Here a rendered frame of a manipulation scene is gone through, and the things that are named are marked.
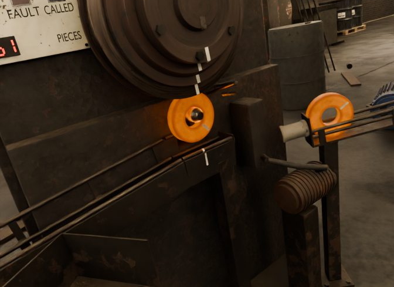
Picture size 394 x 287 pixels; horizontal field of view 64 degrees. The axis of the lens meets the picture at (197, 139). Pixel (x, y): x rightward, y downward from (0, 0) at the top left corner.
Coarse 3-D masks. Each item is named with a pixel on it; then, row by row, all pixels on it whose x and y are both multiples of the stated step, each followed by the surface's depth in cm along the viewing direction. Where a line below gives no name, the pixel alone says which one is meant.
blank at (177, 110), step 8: (200, 96) 94; (176, 104) 90; (184, 104) 91; (192, 104) 93; (200, 104) 94; (208, 104) 96; (168, 112) 91; (176, 112) 90; (184, 112) 92; (208, 112) 97; (168, 120) 92; (176, 120) 91; (184, 120) 92; (208, 120) 97; (176, 128) 91; (184, 128) 93; (192, 128) 94; (200, 128) 96; (208, 128) 98; (176, 136) 93; (184, 136) 93; (192, 136) 95; (200, 136) 97
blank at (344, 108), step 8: (320, 96) 105; (328, 96) 104; (336, 96) 104; (344, 96) 104; (312, 104) 105; (320, 104) 104; (328, 104) 104; (336, 104) 104; (344, 104) 104; (312, 112) 105; (320, 112) 105; (344, 112) 105; (352, 112) 105; (312, 120) 106; (320, 120) 106; (336, 120) 108; (344, 120) 106; (312, 128) 107; (336, 128) 107; (328, 136) 108
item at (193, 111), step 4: (192, 108) 92; (196, 108) 92; (188, 112) 92; (192, 112) 91; (196, 112) 91; (200, 112) 91; (188, 116) 92; (192, 116) 91; (196, 116) 90; (200, 116) 91; (188, 120) 94; (192, 120) 92; (196, 120) 91; (200, 120) 92
